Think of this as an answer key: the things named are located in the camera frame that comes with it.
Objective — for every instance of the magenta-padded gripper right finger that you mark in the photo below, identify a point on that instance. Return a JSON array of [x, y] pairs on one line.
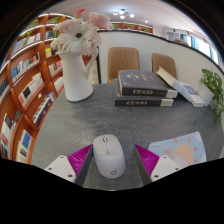
[[165, 166]]

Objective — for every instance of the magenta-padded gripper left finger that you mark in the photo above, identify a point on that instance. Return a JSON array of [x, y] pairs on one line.
[[60, 166]]

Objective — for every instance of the white computer mouse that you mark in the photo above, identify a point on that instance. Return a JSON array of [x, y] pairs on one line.
[[109, 160]]

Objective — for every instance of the light blue printed mouse pad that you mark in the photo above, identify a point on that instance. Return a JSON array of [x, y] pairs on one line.
[[186, 146]]

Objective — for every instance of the white book with blue cover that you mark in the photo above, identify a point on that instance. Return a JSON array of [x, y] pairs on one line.
[[191, 91]]

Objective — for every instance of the curved wooden bookshelf unit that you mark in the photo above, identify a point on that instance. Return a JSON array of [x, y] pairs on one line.
[[23, 86]]

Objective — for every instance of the white ceramic jug vase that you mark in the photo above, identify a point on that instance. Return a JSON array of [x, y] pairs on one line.
[[76, 80]]

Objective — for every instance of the white thick book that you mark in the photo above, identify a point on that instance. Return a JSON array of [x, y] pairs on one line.
[[168, 78]]

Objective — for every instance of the thick dark hardcover book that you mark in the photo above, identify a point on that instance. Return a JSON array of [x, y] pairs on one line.
[[140, 81]]

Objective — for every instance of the green plant in white pot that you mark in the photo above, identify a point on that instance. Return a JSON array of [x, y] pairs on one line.
[[211, 86]]

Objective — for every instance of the tan upholstered chair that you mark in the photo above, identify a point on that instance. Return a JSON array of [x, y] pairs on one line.
[[123, 63], [164, 63]]

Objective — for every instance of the large glass window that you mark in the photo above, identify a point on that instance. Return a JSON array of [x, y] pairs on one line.
[[200, 45]]

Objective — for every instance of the pink and white flower bouquet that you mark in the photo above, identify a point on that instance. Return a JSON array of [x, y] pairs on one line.
[[78, 35]]

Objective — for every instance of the wooden shelf unit with plants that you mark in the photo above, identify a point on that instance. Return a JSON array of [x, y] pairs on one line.
[[133, 26]]

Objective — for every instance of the ceiling light cluster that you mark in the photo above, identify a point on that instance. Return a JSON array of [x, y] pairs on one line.
[[122, 13]]

